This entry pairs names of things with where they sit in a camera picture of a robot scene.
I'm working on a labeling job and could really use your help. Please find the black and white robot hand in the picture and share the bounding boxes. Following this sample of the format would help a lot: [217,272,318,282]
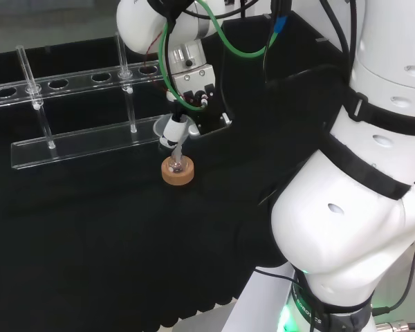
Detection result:
[158,64,234,150]

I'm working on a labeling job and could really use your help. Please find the clear glass funnel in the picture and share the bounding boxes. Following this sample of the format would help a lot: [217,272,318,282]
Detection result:
[152,115,195,164]

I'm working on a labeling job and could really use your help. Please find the clear round-bottom flask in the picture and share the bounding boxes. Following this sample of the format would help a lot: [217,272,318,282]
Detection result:
[168,151,190,175]

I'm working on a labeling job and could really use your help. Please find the clear acrylic funnel stand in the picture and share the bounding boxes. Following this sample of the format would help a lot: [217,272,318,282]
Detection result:
[0,31,176,170]

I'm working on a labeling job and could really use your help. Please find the black bench cloth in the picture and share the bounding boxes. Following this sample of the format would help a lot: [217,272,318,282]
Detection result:
[0,10,353,329]

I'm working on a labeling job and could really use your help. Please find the green cable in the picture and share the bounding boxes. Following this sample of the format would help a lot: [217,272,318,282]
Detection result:
[158,0,278,112]

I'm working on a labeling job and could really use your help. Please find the brown cork ring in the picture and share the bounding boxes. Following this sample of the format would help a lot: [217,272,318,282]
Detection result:
[160,156,196,187]

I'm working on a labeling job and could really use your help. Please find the thin black cable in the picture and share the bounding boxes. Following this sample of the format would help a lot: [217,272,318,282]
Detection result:
[252,266,298,283]

